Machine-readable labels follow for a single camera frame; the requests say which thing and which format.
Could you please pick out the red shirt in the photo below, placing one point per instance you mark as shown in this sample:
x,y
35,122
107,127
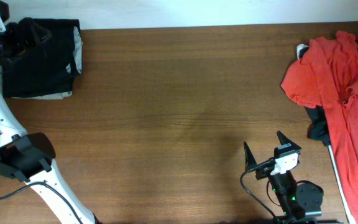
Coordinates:
x,y
327,77

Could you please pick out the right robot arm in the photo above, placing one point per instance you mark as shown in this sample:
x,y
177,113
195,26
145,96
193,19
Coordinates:
x,y
301,200

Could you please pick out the black shorts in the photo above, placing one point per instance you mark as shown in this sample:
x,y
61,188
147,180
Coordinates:
x,y
49,68

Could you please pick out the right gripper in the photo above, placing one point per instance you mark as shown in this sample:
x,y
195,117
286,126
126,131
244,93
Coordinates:
x,y
249,159

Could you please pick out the white garment under pile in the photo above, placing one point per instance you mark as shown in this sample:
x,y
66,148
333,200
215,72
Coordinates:
x,y
301,49

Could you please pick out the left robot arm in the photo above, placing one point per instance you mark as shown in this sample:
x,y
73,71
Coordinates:
x,y
31,159

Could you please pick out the black garment under red shirt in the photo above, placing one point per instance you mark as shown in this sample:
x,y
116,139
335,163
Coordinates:
x,y
318,129

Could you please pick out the folded khaki shorts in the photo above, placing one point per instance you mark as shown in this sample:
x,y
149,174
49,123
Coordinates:
x,y
53,96

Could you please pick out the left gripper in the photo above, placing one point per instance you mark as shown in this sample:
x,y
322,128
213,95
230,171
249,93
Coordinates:
x,y
18,45

